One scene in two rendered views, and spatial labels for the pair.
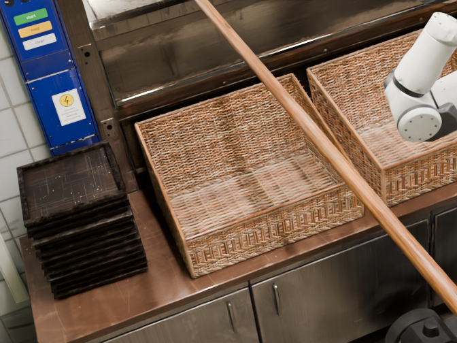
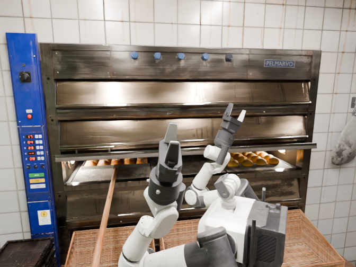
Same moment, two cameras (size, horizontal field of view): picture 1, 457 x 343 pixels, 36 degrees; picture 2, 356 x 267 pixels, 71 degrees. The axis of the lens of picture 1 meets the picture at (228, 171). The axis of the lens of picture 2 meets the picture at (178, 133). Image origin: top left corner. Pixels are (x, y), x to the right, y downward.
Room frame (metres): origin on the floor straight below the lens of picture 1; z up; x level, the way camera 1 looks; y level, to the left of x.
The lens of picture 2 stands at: (0.39, -0.54, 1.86)
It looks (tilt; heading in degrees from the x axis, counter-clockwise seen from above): 11 degrees down; 3
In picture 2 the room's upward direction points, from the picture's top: straight up
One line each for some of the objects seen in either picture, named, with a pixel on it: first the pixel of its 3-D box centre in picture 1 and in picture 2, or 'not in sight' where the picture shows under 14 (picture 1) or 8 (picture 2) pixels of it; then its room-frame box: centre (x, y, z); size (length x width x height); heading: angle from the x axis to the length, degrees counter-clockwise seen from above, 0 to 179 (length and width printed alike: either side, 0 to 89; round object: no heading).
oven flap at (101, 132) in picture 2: not in sight; (193, 129); (2.16, -0.56, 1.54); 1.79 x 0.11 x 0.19; 103
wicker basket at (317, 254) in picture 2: not in sight; (285, 245); (2.04, -1.23, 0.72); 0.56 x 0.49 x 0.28; 103
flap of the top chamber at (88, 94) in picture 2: not in sight; (193, 92); (2.16, -0.56, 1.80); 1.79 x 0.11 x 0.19; 103
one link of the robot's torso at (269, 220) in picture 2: not in sight; (242, 241); (1.27, -0.74, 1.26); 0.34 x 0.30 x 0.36; 158
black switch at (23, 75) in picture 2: not in sight; (23, 72); (1.86, 0.45, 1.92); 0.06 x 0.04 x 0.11; 103
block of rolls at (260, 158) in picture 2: not in sight; (240, 153); (2.72, -1.03, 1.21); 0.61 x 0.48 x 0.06; 13
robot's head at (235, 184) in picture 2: not in sight; (229, 189); (1.29, -0.69, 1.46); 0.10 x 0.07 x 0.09; 158
